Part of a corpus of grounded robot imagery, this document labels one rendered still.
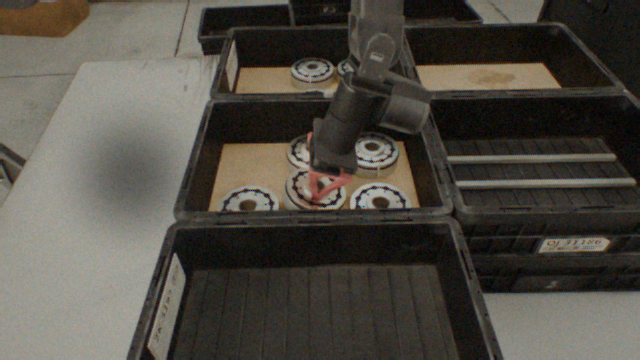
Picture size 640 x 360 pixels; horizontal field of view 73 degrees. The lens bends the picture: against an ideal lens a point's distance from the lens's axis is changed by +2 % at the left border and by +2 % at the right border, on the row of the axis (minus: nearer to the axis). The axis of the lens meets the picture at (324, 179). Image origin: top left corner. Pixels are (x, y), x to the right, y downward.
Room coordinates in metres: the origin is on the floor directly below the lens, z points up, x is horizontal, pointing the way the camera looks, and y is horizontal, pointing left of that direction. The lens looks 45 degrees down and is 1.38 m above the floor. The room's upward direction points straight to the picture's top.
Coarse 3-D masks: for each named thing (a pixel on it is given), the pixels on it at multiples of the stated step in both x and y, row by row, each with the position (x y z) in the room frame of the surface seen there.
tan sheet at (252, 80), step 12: (252, 72) 0.94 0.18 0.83; (264, 72) 0.94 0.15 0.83; (276, 72) 0.94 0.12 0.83; (288, 72) 0.94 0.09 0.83; (240, 84) 0.88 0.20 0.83; (252, 84) 0.88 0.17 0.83; (264, 84) 0.88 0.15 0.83; (276, 84) 0.88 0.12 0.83; (288, 84) 0.88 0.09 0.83; (336, 84) 0.88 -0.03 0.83
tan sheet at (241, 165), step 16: (224, 144) 0.66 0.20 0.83; (240, 144) 0.66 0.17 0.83; (256, 144) 0.66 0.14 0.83; (272, 144) 0.66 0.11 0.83; (288, 144) 0.66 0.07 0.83; (400, 144) 0.66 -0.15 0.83; (224, 160) 0.61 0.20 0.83; (240, 160) 0.61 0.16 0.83; (256, 160) 0.61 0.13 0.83; (272, 160) 0.61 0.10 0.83; (400, 160) 0.61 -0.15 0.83; (224, 176) 0.57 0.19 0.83; (240, 176) 0.57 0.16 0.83; (256, 176) 0.57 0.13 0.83; (272, 176) 0.57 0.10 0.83; (288, 176) 0.57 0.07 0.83; (352, 176) 0.57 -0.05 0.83; (400, 176) 0.57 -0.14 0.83; (224, 192) 0.53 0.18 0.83; (352, 192) 0.53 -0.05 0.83; (416, 192) 0.52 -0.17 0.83
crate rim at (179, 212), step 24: (432, 144) 0.54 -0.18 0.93; (192, 168) 0.48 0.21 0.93; (432, 168) 0.48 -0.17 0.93; (192, 216) 0.38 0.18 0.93; (216, 216) 0.38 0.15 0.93; (240, 216) 0.38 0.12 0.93; (264, 216) 0.38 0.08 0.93; (288, 216) 0.38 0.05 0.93; (312, 216) 0.38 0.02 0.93; (336, 216) 0.38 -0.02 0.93; (360, 216) 0.38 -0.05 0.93
